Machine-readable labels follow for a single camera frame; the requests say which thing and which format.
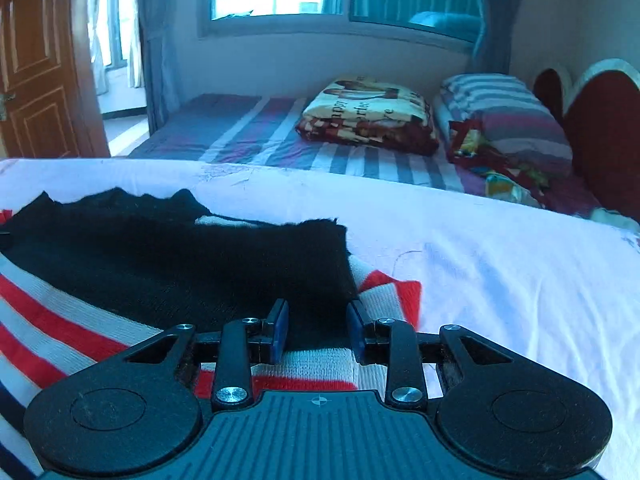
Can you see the bed with striped sheet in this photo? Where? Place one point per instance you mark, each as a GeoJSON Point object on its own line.
{"type": "Point", "coordinates": [240, 130]}

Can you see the red headboard with white trim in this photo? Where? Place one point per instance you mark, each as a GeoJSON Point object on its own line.
{"type": "Point", "coordinates": [600, 130]}

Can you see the folded printed blanket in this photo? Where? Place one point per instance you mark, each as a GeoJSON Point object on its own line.
{"type": "Point", "coordinates": [370, 110]}

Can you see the grey curtain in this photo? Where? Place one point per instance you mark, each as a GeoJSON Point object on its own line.
{"type": "Point", "coordinates": [497, 10]}
{"type": "Point", "coordinates": [160, 50]}

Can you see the striped knit sweater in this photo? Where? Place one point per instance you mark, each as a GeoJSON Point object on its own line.
{"type": "Point", "coordinates": [150, 260]}

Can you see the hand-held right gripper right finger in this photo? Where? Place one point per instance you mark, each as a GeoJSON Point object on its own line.
{"type": "Point", "coordinates": [356, 332]}

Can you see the brown wooden door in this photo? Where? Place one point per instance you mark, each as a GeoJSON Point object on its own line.
{"type": "Point", "coordinates": [40, 60]}

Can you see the white floral bed sheet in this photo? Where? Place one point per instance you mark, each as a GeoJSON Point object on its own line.
{"type": "Point", "coordinates": [500, 285]}

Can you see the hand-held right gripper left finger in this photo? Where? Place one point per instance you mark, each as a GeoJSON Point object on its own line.
{"type": "Point", "coordinates": [277, 332]}

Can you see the striped pillow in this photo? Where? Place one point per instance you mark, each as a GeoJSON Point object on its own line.
{"type": "Point", "coordinates": [505, 110]}

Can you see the white sheer curtain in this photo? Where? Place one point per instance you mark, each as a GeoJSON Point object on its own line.
{"type": "Point", "coordinates": [97, 50]}

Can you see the colourful patterned cloth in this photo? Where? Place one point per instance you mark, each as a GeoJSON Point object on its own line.
{"type": "Point", "coordinates": [480, 152]}

